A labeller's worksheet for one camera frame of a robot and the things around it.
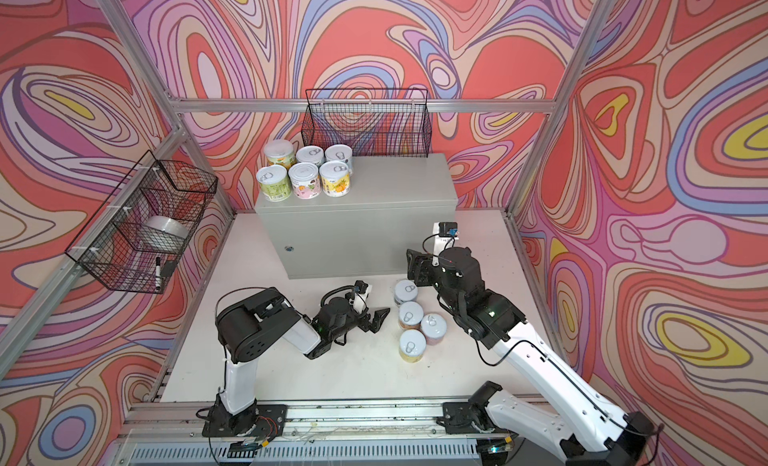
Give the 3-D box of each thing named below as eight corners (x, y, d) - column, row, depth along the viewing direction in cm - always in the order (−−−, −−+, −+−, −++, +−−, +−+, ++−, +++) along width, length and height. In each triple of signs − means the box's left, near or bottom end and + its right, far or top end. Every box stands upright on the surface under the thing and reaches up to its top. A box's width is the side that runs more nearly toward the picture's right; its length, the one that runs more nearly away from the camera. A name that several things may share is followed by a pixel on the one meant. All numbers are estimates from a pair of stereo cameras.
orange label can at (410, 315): (398, 332, 89) (399, 326, 85) (398, 308, 94) (398, 301, 90) (423, 332, 89) (424, 326, 85) (421, 308, 94) (422, 301, 90)
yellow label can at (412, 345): (398, 362, 84) (399, 355, 80) (398, 336, 89) (398, 328, 85) (425, 362, 84) (427, 355, 80) (423, 336, 89) (425, 328, 85)
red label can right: (422, 346, 87) (424, 338, 82) (420, 321, 92) (421, 313, 87) (445, 346, 87) (448, 338, 82) (442, 321, 92) (444, 313, 87)
